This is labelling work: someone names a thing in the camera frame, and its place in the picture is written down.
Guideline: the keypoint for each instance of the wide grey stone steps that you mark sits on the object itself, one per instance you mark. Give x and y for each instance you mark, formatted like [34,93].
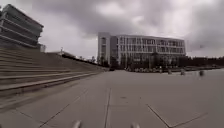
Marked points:
[26,70]

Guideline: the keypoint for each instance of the row of dark trees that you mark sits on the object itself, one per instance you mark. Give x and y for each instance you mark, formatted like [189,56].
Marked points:
[200,61]

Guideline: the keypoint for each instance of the dark tiered building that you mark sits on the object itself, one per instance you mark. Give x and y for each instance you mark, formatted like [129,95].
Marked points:
[18,28]

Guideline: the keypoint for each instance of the white multi-storey building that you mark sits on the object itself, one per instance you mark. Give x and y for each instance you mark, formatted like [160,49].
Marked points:
[143,48]

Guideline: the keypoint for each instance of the person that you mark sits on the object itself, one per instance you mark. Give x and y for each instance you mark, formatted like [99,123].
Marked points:
[182,71]
[201,73]

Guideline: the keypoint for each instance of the robot's own part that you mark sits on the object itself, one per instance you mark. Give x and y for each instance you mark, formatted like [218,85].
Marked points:
[135,125]
[76,124]

